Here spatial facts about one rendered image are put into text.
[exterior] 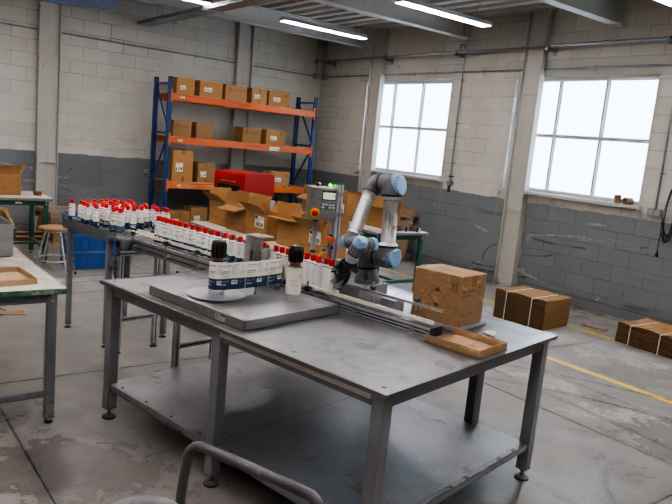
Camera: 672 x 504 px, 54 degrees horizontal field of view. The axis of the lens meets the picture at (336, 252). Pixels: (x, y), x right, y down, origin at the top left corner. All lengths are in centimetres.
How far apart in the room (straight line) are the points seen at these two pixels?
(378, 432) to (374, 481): 20
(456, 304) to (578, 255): 555
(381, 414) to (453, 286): 110
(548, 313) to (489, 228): 270
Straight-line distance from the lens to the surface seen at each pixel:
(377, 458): 268
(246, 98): 1138
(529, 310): 744
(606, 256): 876
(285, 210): 617
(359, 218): 378
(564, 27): 943
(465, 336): 344
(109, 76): 1123
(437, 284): 355
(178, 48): 1168
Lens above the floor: 173
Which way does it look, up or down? 9 degrees down
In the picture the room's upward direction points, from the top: 5 degrees clockwise
